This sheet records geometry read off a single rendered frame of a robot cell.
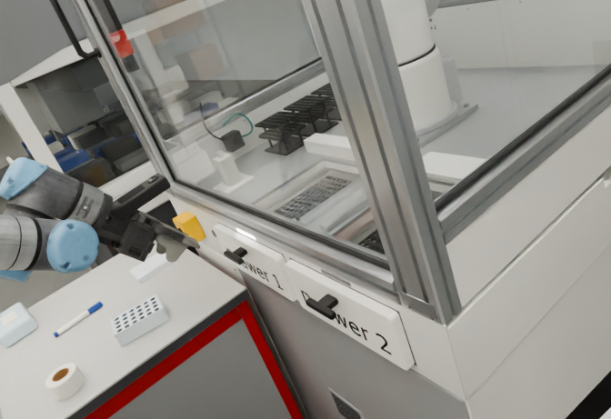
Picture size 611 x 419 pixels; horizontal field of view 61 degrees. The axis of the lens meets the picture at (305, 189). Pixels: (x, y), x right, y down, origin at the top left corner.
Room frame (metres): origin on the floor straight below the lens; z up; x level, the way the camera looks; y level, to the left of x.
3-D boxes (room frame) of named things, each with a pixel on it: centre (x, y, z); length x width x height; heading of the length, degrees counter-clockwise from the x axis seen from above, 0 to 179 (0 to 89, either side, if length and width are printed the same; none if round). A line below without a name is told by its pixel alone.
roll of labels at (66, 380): (0.96, 0.65, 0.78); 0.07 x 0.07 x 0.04
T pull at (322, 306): (0.71, 0.04, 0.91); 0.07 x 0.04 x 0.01; 29
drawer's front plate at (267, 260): (1.00, 0.16, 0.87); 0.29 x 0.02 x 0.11; 29
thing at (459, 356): (1.20, -0.28, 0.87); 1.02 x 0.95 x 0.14; 29
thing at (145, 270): (1.37, 0.50, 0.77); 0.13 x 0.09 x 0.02; 119
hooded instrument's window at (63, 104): (2.67, 0.68, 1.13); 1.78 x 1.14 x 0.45; 29
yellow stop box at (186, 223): (1.29, 0.34, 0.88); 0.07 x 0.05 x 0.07; 29
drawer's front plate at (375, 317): (0.73, 0.01, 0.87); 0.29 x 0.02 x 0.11; 29
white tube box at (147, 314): (1.09, 0.49, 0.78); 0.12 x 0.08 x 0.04; 108
